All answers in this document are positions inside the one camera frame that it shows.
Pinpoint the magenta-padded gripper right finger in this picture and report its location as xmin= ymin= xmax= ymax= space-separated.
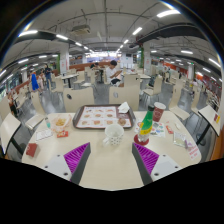
xmin=131 ymin=142 xmax=184 ymax=186

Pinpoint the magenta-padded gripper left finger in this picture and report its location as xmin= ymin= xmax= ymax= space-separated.
xmin=41 ymin=142 xmax=92 ymax=185

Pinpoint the green drink bottle black cap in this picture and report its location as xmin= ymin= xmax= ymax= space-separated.
xmin=137 ymin=104 xmax=156 ymax=145

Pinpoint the colourful printed flyer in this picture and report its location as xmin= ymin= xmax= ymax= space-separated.
xmin=134 ymin=119 xmax=167 ymax=138

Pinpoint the small red sachet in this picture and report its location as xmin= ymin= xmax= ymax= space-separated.
xmin=165 ymin=124 xmax=175 ymax=135

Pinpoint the crumpled food wrapper bag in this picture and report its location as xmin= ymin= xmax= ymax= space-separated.
xmin=49 ymin=113 xmax=73 ymax=134

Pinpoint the white mug with dark dots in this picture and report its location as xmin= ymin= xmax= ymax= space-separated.
xmin=102 ymin=123 xmax=125 ymax=147

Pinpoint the white paper receipt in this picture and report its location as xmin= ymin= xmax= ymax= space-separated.
xmin=34 ymin=128 xmax=54 ymax=142

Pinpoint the small red box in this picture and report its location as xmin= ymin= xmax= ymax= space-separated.
xmin=25 ymin=142 xmax=39 ymax=158

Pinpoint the brown food tray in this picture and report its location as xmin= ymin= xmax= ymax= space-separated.
xmin=72 ymin=104 xmax=137 ymax=130

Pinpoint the red paper cup with lid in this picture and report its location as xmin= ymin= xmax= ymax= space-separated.
xmin=152 ymin=101 xmax=167 ymax=123

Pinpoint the red and white leaflet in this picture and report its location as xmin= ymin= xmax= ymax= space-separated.
xmin=184 ymin=143 xmax=202 ymax=161

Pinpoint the white paper napkin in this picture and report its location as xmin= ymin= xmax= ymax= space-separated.
xmin=117 ymin=101 xmax=131 ymax=114

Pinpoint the group of beige chairs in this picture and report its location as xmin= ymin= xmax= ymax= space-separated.
xmin=0 ymin=64 xmax=208 ymax=121

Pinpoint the beige side table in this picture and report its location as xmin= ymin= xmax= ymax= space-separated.
xmin=0 ymin=112 xmax=23 ymax=156
xmin=197 ymin=104 xmax=222 ymax=146

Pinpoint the ceiling air conditioner unit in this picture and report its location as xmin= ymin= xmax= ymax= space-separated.
xmin=69 ymin=24 xmax=92 ymax=37

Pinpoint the group of ceiling lights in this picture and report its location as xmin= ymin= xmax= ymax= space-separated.
xmin=0 ymin=9 xmax=222 ymax=81

